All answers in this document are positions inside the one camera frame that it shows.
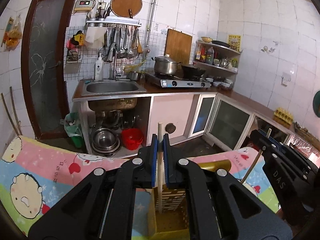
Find kitchen counter cabinets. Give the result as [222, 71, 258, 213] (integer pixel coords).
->
[72, 81, 319, 164]

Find orange plastic bag on wall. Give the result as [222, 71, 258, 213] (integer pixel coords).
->
[1, 14, 22, 51]

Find wooden chopstick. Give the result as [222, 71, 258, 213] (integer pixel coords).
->
[157, 122, 164, 213]

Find corner shelf with bottles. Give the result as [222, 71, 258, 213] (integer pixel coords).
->
[193, 39, 241, 89]

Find wooden sticks against wall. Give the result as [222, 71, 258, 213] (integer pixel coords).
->
[1, 87, 23, 136]

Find water heater control box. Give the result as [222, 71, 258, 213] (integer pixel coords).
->
[74, 0, 94, 13]

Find rectangular wooden cutting board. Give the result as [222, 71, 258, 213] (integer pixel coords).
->
[164, 29, 193, 64]

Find dark brown glass door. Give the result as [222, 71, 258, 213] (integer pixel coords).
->
[21, 0, 75, 140]

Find wall utensil rack shelf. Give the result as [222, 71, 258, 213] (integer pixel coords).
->
[86, 16, 142, 27]

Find thin bamboo chopstick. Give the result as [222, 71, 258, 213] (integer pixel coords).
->
[240, 128, 272, 184]

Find red plastic basin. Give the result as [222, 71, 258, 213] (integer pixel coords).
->
[121, 128, 144, 151]

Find colourful cartoon quilt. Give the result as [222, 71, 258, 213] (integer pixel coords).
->
[1, 137, 279, 239]

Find green round wall board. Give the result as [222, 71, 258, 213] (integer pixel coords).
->
[312, 91, 320, 118]

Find stainless steel sink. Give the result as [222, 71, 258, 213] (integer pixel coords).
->
[81, 80, 146, 112]

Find green trash bin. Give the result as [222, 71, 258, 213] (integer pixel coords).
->
[63, 112, 85, 148]

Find stacked steel bowls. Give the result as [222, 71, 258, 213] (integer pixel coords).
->
[91, 127, 120, 155]

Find round wooden cutting board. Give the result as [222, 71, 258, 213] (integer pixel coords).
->
[110, 0, 143, 18]

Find yellow perforated utensil holder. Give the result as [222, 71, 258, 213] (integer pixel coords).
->
[147, 159, 232, 240]

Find white hanging towel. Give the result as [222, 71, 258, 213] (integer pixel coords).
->
[84, 27, 107, 49]

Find white soap bottle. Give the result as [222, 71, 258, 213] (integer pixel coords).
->
[94, 53, 104, 80]

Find gas stove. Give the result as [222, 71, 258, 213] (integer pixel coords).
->
[145, 73, 211, 88]

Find yellow egg tray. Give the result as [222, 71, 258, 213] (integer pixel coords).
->
[273, 107, 294, 125]

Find stainless steel pot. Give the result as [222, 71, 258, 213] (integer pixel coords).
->
[151, 54, 181, 75]

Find black wok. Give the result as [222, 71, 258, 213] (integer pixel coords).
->
[181, 64, 206, 80]

